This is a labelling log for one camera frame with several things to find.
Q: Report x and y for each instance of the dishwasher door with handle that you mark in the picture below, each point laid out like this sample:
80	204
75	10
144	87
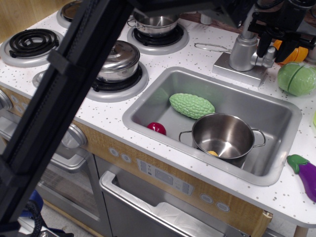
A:
137	208

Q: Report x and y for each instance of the red toy fruit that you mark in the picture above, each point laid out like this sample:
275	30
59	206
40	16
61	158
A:
157	127

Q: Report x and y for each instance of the purple toy eggplant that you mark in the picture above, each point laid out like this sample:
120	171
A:
307	173

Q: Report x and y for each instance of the open steel pot in sink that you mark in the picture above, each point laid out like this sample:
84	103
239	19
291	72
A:
229	136

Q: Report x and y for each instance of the orange toy pumpkin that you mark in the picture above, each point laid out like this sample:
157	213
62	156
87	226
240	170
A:
298	55

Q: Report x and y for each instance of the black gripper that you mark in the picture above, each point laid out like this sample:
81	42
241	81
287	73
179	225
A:
284	26

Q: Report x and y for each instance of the silver front panel knob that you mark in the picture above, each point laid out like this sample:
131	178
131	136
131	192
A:
73	137

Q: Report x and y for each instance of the silver toy faucet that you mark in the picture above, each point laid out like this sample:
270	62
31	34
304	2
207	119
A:
236	65

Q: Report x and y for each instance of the black coil burner left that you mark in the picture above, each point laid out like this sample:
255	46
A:
29	48

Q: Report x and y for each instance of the steel lid on burner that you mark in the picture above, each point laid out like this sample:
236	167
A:
69	10

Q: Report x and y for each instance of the front right stove burner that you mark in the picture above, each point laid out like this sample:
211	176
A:
110	92

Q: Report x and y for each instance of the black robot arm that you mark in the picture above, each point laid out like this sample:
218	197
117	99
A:
62	97

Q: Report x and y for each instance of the open steel pot on burner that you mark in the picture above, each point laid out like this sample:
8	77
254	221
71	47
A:
153	26

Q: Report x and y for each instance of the green toy cabbage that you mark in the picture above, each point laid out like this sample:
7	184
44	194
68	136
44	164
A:
297	78

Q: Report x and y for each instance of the stove burner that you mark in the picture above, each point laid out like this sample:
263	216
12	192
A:
174	41
110	92

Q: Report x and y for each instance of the silver faucet lever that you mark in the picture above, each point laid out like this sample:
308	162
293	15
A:
267	60

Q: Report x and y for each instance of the green toy bitter melon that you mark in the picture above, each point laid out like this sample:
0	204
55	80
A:
190	105

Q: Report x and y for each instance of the oven door with handle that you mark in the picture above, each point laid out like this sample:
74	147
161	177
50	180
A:
70	184

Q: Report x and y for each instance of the lidded steel pot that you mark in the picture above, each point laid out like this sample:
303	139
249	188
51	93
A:
121	63

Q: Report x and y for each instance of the small yellow toy piece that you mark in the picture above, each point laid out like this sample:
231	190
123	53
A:
213	153

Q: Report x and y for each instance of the back right stove burner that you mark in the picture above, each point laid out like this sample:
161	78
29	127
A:
174	41

